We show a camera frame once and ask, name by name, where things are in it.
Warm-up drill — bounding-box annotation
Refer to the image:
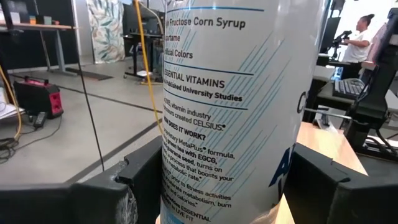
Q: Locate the black power adapter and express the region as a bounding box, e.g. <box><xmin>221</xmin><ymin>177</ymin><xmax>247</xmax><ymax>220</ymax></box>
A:
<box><xmin>32</xmin><ymin>111</ymin><xmax>47</xmax><ymax>129</ymax></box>

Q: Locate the person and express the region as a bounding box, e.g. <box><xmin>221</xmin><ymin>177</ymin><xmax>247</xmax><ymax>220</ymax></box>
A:
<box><xmin>341</xmin><ymin>14</ymin><xmax>376</xmax><ymax>80</ymax></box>

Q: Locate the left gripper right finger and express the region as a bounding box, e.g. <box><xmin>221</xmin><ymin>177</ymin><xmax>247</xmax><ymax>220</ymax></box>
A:
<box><xmin>283</xmin><ymin>142</ymin><xmax>398</xmax><ymax>224</ymax></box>

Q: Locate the white paper stack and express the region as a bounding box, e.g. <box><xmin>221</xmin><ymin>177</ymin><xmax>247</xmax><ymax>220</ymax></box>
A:
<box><xmin>0</xmin><ymin>86</ymin><xmax>25</xmax><ymax>121</ymax></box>

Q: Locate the black red power station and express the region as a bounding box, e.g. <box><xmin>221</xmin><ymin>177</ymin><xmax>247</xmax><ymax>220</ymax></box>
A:
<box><xmin>12</xmin><ymin>76</ymin><xmax>65</xmax><ymax>119</ymax></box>

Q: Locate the wooden top desk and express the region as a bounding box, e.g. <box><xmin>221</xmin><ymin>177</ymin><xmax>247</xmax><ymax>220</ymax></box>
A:
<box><xmin>0</xmin><ymin>21</ymin><xmax>77</xmax><ymax>75</ymax></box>

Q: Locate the black camera on stand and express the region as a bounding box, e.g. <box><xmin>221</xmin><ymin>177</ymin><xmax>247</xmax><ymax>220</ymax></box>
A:
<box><xmin>331</xmin><ymin>30</ymin><xmax>353</xmax><ymax>60</ymax></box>

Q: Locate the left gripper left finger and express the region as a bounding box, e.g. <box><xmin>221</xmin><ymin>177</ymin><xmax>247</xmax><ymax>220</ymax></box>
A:
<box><xmin>0</xmin><ymin>136</ymin><xmax>163</xmax><ymax>224</ymax></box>

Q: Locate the black equipment cart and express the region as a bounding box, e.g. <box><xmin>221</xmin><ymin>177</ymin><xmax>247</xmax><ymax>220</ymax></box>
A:
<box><xmin>122</xmin><ymin>2</ymin><xmax>165</xmax><ymax>82</ymax></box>

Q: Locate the dark keyboard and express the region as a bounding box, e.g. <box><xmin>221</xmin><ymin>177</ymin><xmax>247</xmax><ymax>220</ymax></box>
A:
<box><xmin>331</xmin><ymin>78</ymin><xmax>368</xmax><ymax>101</ymax></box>

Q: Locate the black floor cable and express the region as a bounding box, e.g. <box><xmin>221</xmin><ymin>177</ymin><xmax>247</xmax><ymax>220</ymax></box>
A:
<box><xmin>0</xmin><ymin>114</ymin><xmax>63</xmax><ymax>163</ymax></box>

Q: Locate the white Celsius can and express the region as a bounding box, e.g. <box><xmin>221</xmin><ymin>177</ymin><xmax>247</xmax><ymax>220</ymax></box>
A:
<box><xmin>160</xmin><ymin>0</ymin><xmax>332</xmax><ymax>224</ymax></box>

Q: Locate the dark floor mat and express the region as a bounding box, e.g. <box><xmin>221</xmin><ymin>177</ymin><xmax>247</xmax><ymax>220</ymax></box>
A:
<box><xmin>64</xmin><ymin>67</ymin><xmax>114</xmax><ymax>82</ymax></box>

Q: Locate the wooden shelf with black legs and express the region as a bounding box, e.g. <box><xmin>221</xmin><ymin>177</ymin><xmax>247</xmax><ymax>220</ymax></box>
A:
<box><xmin>155</xmin><ymin>121</ymin><xmax>368</xmax><ymax>224</ymax></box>

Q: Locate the grey desk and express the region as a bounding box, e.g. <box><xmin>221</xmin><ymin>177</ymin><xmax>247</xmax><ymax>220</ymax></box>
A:
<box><xmin>313</xmin><ymin>65</ymin><xmax>398</xmax><ymax>114</ymax></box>

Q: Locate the yellow cable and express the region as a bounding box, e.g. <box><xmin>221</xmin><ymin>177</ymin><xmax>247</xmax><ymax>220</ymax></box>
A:
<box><xmin>0</xmin><ymin>65</ymin><xmax>23</xmax><ymax>141</ymax></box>
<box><xmin>132</xmin><ymin>0</ymin><xmax>165</xmax><ymax>135</ymax></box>

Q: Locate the leaf pattern curtain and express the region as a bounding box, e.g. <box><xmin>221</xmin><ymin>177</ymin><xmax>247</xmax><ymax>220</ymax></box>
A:
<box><xmin>86</xmin><ymin>0</ymin><xmax>126</xmax><ymax>65</ymax></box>

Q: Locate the black monitor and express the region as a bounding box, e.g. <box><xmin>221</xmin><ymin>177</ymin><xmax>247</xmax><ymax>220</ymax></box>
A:
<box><xmin>319</xmin><ymin>17</ymin><xmax>342</xmax><ymax>54</ymax></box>

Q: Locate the thin black cable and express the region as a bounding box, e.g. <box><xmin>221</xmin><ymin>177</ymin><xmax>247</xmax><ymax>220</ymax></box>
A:
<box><xmin>70</xmin><ymin>0</ymin><xmax>106</xmax><ymax>172</ymax></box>

